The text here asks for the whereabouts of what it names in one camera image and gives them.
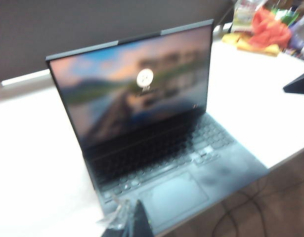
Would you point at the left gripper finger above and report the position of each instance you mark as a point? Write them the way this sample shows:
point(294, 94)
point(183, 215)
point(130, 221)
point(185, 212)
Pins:
point(137, 222)

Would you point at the purple plastic bag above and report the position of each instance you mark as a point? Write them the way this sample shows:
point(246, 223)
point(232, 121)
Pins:
point(301, 37)

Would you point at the white printed plastic bag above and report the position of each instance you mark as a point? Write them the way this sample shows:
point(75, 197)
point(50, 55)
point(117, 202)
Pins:
point(243, 17)

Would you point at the grey fabric desk divider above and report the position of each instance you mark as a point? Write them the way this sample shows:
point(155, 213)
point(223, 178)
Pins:
point(67, 29)

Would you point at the orange-red plastic bag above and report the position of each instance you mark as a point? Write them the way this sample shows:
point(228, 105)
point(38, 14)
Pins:
point(268, 34)

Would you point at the yellow cloth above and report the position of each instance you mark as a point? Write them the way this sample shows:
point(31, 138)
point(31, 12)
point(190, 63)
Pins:
point(270, 50)

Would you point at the dark grey laptop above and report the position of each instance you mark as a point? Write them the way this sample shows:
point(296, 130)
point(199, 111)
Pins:
point(166, 192)

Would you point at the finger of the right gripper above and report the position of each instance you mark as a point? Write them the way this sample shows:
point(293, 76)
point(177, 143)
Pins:
point(300, 85)

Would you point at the green package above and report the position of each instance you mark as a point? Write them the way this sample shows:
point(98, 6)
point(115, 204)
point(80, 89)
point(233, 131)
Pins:
point(286, 16)

